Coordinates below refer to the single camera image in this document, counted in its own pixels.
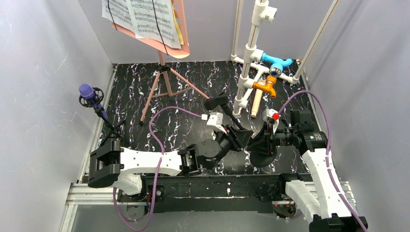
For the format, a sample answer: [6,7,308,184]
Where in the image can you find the pink music stand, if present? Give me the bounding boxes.
[112,0,209,125]

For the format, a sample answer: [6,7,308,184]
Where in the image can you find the pink microphone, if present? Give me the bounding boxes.
[250,88,263,118]

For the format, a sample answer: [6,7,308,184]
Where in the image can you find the black tripod mic stand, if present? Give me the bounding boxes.
[78,87,126,146]

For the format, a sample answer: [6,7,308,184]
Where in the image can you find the white pvc pipe frame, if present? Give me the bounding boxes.
[231,0,337,118]

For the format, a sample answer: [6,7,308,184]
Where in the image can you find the black round-base mic stand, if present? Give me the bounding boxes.
[197,92,277,169]

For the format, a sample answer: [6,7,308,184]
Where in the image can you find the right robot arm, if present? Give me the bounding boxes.
[247,109,368,232]

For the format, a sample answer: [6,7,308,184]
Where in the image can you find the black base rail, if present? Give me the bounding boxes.
[65,173,356,215]

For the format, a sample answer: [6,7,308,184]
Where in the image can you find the orange faucet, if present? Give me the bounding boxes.
[252,75,277,98]

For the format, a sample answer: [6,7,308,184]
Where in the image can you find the purple microphone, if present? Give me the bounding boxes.
[78,84,96,100]

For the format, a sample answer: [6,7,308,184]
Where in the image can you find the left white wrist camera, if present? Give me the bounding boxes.
[201,112,227,133]

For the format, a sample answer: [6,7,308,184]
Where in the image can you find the blue faucet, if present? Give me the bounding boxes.
[260,53,293,77]

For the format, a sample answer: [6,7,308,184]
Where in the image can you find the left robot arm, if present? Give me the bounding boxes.
[88,126,253,196]

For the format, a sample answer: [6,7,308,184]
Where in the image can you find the sheet music pages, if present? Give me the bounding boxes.
[102,0,184,49]

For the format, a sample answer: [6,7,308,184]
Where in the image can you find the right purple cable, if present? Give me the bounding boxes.
[277,90,369,232]

